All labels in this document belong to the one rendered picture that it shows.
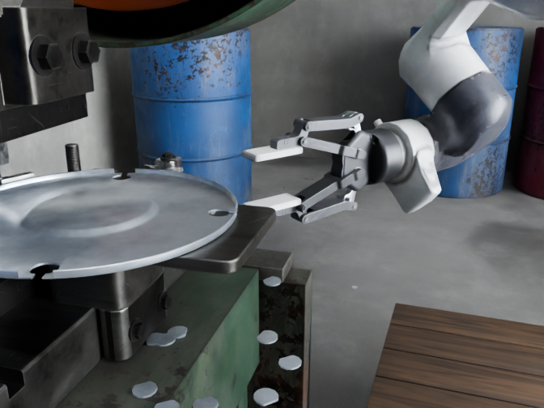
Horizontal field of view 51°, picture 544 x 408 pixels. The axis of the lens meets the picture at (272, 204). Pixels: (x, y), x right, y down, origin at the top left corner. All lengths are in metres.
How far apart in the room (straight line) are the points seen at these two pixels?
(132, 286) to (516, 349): 0.85
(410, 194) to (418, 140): 0.08
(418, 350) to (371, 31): 2.85
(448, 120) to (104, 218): 0.48
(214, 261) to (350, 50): 3.39
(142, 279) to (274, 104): 3.41
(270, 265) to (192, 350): 0.22
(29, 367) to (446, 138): 0.60
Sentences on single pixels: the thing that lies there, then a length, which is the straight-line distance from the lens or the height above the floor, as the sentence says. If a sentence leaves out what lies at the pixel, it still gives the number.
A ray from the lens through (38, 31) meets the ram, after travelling 0.54.
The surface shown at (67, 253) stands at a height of 0.78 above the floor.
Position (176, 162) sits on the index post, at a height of 0.79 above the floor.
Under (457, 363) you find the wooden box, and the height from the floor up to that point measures 0.35.
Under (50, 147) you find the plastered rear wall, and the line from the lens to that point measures 2.71.
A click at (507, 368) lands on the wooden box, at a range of 1.17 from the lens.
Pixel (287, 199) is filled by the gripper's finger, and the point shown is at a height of 0.75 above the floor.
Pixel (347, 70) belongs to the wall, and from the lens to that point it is 3.82.
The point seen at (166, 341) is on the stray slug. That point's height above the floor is 0.65.
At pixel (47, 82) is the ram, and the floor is 0.91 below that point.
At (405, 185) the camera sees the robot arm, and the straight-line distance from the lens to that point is 0.82.
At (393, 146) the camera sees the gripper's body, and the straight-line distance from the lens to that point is 0.78.
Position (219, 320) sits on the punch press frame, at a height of 0.65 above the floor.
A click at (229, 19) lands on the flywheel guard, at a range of 0.80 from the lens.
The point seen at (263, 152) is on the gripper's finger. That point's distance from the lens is 0.67.
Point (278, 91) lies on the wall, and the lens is 3.93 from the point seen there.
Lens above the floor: 0.97
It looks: 19 degrees down
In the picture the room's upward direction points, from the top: straight up
